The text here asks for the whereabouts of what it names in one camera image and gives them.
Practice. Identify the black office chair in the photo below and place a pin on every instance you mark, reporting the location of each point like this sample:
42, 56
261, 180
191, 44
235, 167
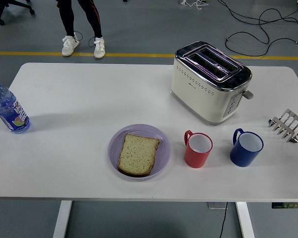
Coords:
1, 7

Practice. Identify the silver metal toast rack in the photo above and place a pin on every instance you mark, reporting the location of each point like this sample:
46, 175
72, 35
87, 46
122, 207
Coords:
289, 112

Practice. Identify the cream and chrome toaster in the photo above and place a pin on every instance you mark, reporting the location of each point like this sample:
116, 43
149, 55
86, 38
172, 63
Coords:
201, 99

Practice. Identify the plastic water bottle blue cap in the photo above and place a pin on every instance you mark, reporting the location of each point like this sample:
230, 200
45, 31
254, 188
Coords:
10, 111

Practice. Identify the white table leg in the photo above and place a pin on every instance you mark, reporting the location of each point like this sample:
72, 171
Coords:
244, 220
62, 218

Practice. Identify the red enamel cup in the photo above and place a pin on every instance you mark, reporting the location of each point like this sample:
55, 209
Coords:
196, 158

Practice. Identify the grey box under table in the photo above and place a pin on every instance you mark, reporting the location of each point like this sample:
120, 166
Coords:
214, 205

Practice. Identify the slice of bread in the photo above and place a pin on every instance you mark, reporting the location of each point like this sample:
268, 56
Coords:
139, 156

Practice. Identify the person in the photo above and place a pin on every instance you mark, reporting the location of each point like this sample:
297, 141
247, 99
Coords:
67, 17

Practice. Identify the blue enamel cup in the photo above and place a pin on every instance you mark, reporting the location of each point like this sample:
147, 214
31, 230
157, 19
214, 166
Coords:
241, 156

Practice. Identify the table height control panel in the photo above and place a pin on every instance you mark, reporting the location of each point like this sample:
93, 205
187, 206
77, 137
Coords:
288, 205

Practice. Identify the purple plate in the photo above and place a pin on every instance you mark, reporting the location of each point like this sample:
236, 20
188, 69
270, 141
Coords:
114, 153

